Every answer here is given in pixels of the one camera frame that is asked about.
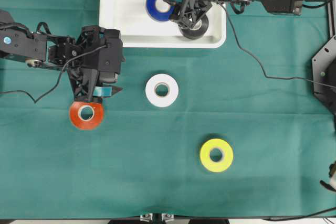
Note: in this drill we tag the white object at edge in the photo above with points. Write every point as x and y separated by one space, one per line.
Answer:
330 185

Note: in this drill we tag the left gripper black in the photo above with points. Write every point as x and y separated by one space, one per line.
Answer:
83 72

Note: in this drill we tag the left wrist camera housing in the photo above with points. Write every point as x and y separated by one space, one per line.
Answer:
106 60

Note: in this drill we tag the red tape roll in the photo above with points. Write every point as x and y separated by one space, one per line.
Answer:
86 116

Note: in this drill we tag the white plastic case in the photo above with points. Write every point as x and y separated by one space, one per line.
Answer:
139 30

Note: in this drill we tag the metal table clamp brackets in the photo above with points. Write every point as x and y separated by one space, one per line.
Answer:
157 218

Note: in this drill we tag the black aluminium frame rail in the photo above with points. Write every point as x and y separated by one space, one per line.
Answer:
331 18

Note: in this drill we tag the green table cloth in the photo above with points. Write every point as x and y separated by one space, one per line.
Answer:
253 92

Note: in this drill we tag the yellow tape roll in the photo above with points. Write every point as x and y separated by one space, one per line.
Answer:
216 155

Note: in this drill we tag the white tape roll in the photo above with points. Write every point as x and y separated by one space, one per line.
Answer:
161 90

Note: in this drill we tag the black tape roll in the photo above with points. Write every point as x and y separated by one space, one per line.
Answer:
198 31

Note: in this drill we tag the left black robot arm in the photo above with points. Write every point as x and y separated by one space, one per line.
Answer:
37 49

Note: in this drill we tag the blue tape roll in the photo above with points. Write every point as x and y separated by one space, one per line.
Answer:
156 14

